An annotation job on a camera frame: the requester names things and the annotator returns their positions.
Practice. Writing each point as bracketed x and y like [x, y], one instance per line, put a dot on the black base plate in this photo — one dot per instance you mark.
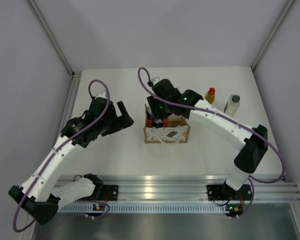
[109, 193]
[218, 192]

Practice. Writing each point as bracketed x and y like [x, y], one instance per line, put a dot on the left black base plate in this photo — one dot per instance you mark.
[109, 193]

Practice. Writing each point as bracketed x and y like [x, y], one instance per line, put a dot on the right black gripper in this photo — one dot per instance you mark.
[158, 115]

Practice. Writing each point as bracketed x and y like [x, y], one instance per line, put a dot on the light blue pump bottle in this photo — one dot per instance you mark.
[165, 121]

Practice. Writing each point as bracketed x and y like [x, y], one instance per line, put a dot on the dark blue rear pump bottle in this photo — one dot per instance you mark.
[149, 115]

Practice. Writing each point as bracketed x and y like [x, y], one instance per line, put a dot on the dark blue pump bottle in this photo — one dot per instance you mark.
[149, 115]
[157, 123]

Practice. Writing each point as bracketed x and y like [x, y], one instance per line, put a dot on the left aluminium frame post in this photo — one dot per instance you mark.
[50, 35]

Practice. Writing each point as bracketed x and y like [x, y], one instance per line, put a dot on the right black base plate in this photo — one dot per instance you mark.
[218, 192]

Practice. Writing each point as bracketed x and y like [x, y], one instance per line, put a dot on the aluminium frame post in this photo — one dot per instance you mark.
[278, 23]
[50, 35]

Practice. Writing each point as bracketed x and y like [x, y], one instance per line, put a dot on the burlap canvas tote bag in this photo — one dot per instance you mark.
[177, 131]

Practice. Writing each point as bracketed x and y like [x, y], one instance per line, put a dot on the slotted grey cable duct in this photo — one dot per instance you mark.
[137, 208]

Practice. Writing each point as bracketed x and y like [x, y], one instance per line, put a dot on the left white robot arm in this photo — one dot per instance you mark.
[38, 195]

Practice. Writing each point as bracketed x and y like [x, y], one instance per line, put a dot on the right aluminium frame post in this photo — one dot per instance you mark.
[278, 23]

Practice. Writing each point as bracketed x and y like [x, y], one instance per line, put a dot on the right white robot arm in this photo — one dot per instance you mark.
[250, 142]

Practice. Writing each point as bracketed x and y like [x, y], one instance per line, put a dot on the aluminium mounting rail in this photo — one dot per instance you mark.
[191, 189]

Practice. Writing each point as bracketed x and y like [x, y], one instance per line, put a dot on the clear bottle grey cap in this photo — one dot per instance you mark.
[232, 105]

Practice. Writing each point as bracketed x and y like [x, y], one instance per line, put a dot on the yellow bottle red cap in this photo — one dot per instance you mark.
[210, 95]

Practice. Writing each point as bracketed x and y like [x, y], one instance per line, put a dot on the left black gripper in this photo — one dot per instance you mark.
[122, 122]

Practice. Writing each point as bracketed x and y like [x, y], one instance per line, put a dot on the dark blue front pump bottle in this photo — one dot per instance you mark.
[157, 123]

